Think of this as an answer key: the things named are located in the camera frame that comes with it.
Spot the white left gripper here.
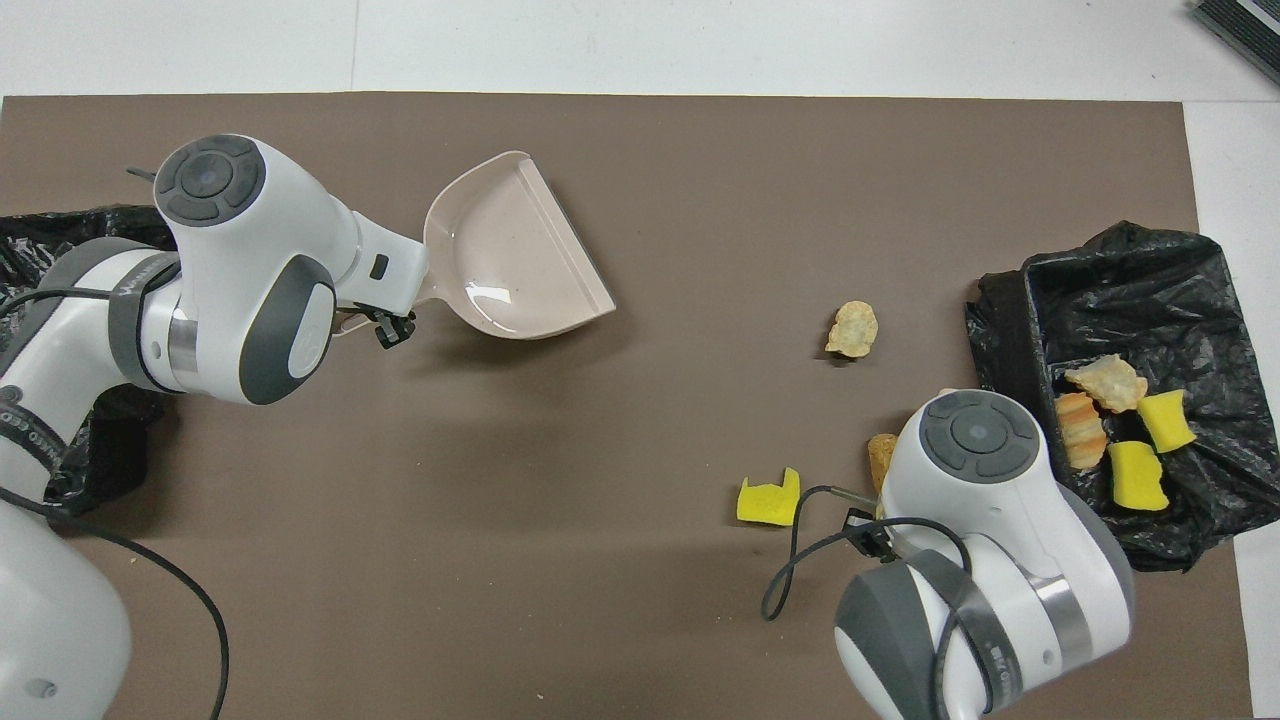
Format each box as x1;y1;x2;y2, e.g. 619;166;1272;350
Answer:
345;212;433;350

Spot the beige plastic dustpan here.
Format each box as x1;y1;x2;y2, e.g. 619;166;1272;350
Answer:
330;150;618;341

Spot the notched yellow sponge piece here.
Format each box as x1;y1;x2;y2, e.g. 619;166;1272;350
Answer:
737;467;802;527

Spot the pale crusty bread chunk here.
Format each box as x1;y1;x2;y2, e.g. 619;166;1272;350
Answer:
1063;354;1149;414
1055;392;1109;471
825;300;879;359

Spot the brown bread roll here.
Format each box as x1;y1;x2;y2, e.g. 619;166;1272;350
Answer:
867;433;898;496

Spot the black plastic trash bag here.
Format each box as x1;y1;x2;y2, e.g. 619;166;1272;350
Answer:
0;204;186;516
965;220;1266;573

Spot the brown table mat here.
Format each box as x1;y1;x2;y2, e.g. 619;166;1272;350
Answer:
0;92;1256;720

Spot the dark ribbed panel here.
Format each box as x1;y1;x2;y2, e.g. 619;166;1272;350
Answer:
1190;0;1280;59

